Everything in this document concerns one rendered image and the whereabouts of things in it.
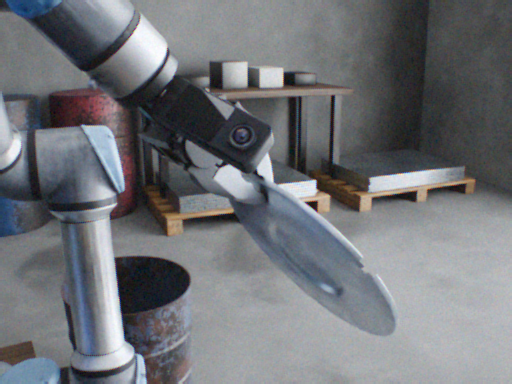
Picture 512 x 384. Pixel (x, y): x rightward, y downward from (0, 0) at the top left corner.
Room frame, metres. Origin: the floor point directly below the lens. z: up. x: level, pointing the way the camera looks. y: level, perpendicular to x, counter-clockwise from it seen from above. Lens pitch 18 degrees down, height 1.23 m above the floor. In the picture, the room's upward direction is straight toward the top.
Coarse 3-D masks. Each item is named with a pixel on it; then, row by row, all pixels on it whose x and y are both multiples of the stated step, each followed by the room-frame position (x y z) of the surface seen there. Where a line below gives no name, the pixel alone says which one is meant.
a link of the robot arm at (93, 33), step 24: (24, 0) 0.40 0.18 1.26; (48, 0) 0.40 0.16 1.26; (72, 0) 0.41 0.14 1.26; (96, 0) 0.42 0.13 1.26; (120, 0) 0.44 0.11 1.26; (48, 24) 0.41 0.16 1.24; (72, 24) 0.41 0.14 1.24; (96, 24) 0.42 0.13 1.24; (120, 24) 0.43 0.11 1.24; (72, 48) 0.42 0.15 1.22; (96, 48) 0.42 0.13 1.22
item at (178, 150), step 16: (176, 64) 0.48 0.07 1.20; (160, 80) 0.46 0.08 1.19; (144, 96) 0.45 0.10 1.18; (224, 96) 0.51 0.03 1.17; (144, 112) 0.52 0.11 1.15; (144, 128) 0.53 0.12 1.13; (160, 128) 0.51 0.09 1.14; (160, 144) 0.51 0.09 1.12; (176, 144) 0.48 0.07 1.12; (192, 144) 0.48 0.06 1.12; (176, 160) 0.54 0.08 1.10; (192, 160) 0.48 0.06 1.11; (208, 160) 0.50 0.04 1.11
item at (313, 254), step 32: (288, 192) 0.52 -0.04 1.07; (256, 224) 0.66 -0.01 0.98; (288, 224) 0.56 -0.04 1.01; (320, 224) 0.49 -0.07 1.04; (288, 256) 0.65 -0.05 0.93; (320, 256) 0.56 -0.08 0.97; (352, 256) 0.47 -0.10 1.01; (320, 288) 0.63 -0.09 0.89; (352, 288) 0.53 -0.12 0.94; (384, 288) 0.47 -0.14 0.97; (352, 320) 0.61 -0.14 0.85; (384, 320) 0.52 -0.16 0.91
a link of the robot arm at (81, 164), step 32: (64, 128) 0.79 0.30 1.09; (96, 128) 0.80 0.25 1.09; (32, 160) 0.73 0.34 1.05; (64, 160) 0.74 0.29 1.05; (96, 160) 0.76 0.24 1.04; (32, 192) 0.73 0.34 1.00; (64, 192) 0.74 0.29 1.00; (96, 192) 0.75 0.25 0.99; (64, 224) 0.75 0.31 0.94; (96, 224) 0.76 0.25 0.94; (64, 256) 0.75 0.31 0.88; (96, 256) 0.75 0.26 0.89; (96, 288) 0.73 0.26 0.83; (96, 320) 0.72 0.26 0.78; (96, 352) 0.71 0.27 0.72; (128, 352) 0.75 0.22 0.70
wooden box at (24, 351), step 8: (16, 344) 1.26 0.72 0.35; (24, 344) 1.26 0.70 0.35; (32, 344) 1.26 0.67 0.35; (0, 352) 1.21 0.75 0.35; (8, 352) 1.22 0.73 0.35; (16, 352) 1.22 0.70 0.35; (24, 352) 1.22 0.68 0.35; (32, 352) 1.22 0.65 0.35; (0, 360) 1.18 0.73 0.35; (8, 360) 1.18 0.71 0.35; (16, 360) 1.18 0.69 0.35; (24, 360) 1.18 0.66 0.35
